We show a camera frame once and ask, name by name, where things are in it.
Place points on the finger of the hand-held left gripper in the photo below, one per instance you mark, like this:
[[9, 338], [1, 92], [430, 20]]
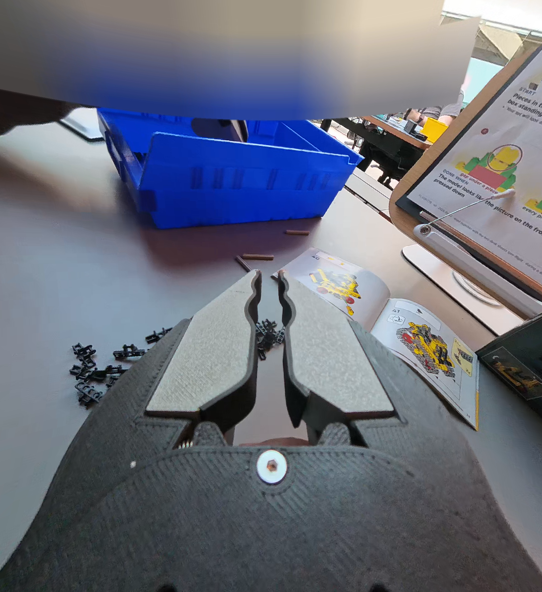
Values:
[[237, 131]]

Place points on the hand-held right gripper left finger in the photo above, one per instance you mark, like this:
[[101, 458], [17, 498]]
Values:
[[206, 360]]

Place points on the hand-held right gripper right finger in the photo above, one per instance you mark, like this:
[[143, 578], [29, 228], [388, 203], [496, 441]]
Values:
[[333, 365]]

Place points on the blue plastic bin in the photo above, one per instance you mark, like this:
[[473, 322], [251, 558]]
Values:
[[234, 185]]

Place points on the black lego track link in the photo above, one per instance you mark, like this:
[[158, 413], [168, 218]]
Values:
[[270, 334]]

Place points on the lego instruction booklet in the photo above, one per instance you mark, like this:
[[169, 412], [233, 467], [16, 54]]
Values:
[[377, 296]]

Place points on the pile of black lego links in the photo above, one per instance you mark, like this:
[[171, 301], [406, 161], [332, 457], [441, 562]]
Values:
[[95, 370]]

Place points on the black lego set box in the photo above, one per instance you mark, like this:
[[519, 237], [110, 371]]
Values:
[[530, 370]]

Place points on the wooden document stand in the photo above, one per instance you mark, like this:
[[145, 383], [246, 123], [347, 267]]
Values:
[[442, 263]]

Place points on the black office chair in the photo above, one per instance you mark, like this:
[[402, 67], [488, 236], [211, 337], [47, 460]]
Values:
[[386, 159]]

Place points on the flat black panel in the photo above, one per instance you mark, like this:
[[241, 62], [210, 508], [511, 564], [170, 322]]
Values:
[[83, 126]]

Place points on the wooden background desk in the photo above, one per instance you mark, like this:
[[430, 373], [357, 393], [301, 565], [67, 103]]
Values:
[[395, 132]]

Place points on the yellow plastic bin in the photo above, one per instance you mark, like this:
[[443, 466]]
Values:
[[433, 129]]

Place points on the printed instruction sheet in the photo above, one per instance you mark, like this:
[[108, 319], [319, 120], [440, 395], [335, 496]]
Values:
[[507, 194]]

